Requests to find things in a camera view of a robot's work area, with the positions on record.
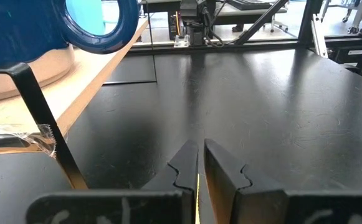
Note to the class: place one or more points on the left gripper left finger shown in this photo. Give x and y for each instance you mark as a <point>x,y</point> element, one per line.
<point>106,208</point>

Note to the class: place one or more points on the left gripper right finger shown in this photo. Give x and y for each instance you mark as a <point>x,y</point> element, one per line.
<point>261,208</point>

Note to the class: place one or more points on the dark blue ceramic mug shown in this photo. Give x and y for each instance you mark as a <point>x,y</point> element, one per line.
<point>18,31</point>

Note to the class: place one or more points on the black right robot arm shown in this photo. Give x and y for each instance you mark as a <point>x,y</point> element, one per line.
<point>196,18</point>

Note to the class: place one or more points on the wooden shelf with black legs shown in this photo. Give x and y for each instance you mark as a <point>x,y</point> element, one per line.
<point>74,81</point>

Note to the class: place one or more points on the clear plastic wrap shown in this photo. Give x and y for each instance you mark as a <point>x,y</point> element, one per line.
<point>43,137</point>

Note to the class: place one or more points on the black box with label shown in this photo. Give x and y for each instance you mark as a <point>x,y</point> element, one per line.
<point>349,59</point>

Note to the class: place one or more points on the office chair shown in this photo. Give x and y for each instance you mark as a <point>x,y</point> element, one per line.
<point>278,23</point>

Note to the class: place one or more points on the grey desk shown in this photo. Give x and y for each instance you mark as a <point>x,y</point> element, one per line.
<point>230,14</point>

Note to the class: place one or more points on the black keyboard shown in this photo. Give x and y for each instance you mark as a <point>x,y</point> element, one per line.
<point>249,4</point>

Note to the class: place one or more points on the silver metal bracket bar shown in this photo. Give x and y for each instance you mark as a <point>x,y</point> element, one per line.
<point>319,34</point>

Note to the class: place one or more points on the clear acrylic bracket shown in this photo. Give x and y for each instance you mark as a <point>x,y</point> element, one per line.
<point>181,41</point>

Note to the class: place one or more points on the black table frame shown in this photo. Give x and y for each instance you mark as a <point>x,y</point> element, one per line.
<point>305,18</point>

